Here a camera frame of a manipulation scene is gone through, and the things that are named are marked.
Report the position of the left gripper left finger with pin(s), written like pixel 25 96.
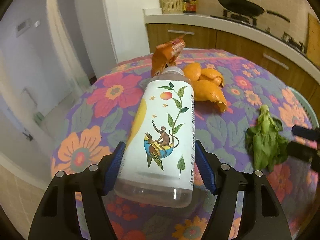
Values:
pixel 56 216

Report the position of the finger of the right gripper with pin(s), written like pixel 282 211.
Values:
pixel 305 154
pixel 306 133

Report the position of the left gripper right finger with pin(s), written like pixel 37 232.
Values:
pixel 262 215

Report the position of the green leafy vegetable scrap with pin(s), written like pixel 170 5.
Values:
pixel 264 142

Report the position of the white labelled plastic bottle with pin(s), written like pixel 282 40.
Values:
pixel 157 167

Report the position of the orange peel piece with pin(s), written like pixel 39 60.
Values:
pixel 207 84

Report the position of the orange snack wrapper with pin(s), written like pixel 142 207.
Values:
pixel 166 54

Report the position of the light blue trash basket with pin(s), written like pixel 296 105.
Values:
pixel 307 108

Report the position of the wooden kitchen cabinet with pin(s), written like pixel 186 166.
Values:
pixel 205 38

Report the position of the white countertop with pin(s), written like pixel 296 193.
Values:
pixel 154 16

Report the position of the wooden cutting board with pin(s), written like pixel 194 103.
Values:
pixel 313 47

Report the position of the black gas stove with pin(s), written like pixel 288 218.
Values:
pixel 270 23

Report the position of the black wok pan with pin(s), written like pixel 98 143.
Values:
pixel 248 8

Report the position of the woven utensil basket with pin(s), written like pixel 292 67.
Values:
pixel 172 6

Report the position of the wall switch panel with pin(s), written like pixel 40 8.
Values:
pixel 22 27

